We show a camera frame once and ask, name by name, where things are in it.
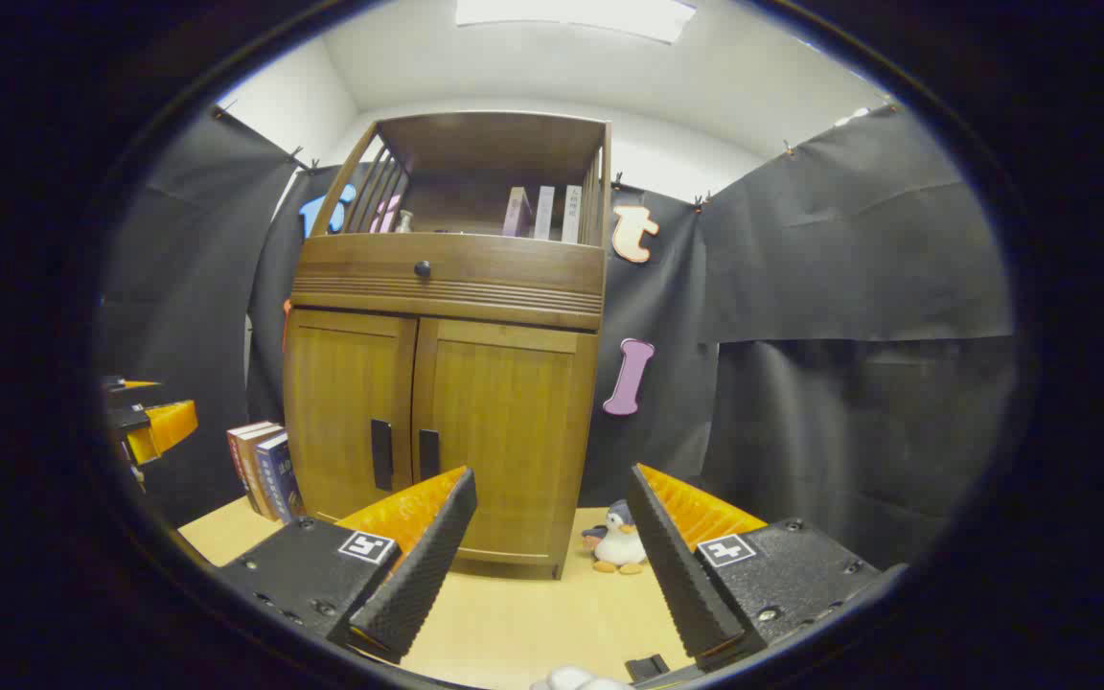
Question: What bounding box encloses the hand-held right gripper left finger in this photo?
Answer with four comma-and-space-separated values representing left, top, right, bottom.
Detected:
215, 467, 478, 664

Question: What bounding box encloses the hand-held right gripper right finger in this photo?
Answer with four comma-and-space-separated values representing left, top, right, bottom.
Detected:
627, 463, 908, 670

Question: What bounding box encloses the wooden cabinet door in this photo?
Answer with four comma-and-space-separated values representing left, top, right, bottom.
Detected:
411, 318, 599, 566
284, 309, 418, 524

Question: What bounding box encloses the wooden double-door shoe cabinet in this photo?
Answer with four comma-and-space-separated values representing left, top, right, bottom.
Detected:
282, 110, 612, 581

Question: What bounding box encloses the penguin plush toy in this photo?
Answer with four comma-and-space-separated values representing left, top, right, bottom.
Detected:
581, 498, 650, 576

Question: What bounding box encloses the red and white book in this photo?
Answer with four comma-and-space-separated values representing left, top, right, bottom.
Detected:
226, 420, 275, 514

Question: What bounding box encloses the brown book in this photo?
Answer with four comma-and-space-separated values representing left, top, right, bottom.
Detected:
238, 426, 287, 521

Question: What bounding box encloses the white fluffy object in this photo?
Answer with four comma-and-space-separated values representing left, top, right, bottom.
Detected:
530, 666, 634, 690

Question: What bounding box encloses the black backdrop cloth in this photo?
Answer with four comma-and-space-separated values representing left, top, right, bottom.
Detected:
97, 101, 1018, 576

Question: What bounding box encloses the ceiling light panel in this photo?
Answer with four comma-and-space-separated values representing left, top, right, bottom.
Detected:
456, 0, 698, 45

